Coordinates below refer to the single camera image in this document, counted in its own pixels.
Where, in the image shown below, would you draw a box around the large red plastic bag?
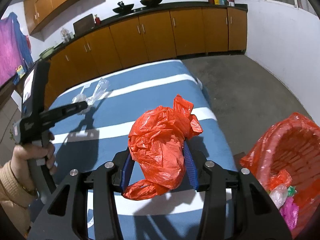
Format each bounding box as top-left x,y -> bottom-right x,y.
122,95 -> 203,200

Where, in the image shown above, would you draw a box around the small red bag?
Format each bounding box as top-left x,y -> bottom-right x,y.
268,169 -> 292,191

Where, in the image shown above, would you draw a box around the purple plastic bag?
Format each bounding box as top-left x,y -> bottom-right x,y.
280,197 -> 299,230

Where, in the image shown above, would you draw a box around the dark green plastic bag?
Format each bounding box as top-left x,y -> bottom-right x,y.
287,185 -> 297,197

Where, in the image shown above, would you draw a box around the beige left sleeve forearm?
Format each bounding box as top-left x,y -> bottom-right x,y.
1,161 -> 37,236

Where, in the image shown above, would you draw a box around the red plastic trash basket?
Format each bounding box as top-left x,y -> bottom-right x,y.
240,112 -> 319,238

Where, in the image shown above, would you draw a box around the lower orange kitchen cabinets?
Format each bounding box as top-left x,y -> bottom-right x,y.
44,3 -> 248,108

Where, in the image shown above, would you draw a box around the person's left hand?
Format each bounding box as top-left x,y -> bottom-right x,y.
10,132 -> 57,192

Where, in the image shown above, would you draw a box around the blue white striped mat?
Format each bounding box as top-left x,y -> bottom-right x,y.
30,59 -> 238,240

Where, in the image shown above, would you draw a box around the clear white plastic bag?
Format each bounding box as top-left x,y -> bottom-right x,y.
72,78 -> 110,115

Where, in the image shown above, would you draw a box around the green basin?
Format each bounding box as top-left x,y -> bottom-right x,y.
39,47 -> 54,60

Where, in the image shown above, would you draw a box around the purple blue hanging cloth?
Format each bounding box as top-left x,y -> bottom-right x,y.
1,12 -> 34,85

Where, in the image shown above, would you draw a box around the glass jar with utensils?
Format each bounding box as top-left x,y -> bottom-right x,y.
60,27 -> 74,43

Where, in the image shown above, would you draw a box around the dark wooden cutting board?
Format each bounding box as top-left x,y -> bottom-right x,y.
73,14 -> 95,37

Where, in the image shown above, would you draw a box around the red sauce bottle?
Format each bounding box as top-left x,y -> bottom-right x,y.
94,15 -> 101,25

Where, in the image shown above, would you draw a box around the left black wok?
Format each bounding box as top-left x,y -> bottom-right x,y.
112,1 -> 134,15

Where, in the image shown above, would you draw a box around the right black wok with lid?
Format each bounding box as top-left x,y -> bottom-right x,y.
140,0 -> 163,7

